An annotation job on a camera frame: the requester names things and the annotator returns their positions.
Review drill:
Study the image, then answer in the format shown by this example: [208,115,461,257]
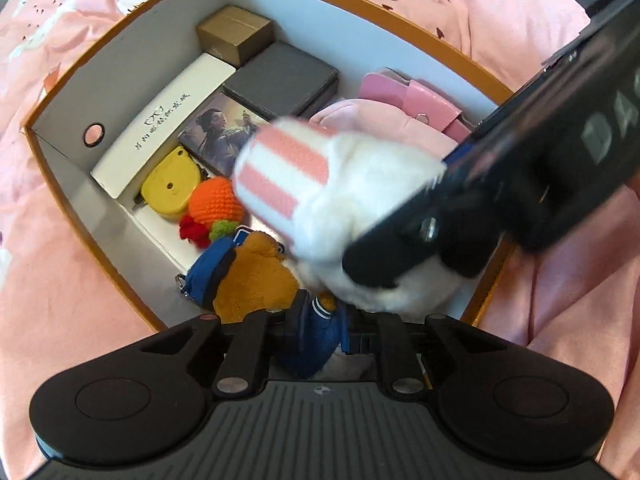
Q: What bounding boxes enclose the white pink striped plush toy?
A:
[232,117,467,319]

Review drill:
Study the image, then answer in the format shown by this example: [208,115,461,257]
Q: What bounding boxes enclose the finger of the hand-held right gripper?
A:
[441,110,506,173]
[342,192,503,292]

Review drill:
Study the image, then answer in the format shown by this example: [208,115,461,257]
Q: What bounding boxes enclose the white glasses case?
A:
[91,52,236,200]

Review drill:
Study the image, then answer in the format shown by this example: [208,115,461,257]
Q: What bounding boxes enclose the gold textured box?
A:
[195,5,276,67]

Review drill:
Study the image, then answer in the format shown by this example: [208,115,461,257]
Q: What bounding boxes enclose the yellow tape measure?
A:
[134,145,210,221]

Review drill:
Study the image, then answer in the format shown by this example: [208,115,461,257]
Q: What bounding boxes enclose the brown bear plush blue outfit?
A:
[175,227,352,381]

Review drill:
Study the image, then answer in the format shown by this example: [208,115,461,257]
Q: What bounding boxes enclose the dark grey box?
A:
[222,41,339,118]

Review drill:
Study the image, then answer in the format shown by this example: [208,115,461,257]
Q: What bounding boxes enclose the orange cardboard box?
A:
[22,0,519,334]

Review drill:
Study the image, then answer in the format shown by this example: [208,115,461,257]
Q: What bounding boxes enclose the dark red card box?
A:
[177,92,273,178]

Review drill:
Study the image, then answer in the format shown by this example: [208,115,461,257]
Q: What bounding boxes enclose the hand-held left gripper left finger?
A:
[142,292,310,397]

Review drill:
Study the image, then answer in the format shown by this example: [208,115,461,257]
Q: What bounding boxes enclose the pink leather wallet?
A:
[360,67,477,144]

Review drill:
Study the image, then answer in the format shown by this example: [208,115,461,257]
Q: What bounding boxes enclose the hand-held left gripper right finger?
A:
[345,310,501,397]

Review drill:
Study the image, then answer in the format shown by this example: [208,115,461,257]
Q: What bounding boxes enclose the light pink fabric pouch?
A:
[310,99,458,161]

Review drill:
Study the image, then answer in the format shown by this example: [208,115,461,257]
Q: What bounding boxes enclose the orange crochet fruit toy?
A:
[179,176,246,249]

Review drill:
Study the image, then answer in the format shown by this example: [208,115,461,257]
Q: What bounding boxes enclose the pink printed bedsheet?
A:
[0,0,640,480]

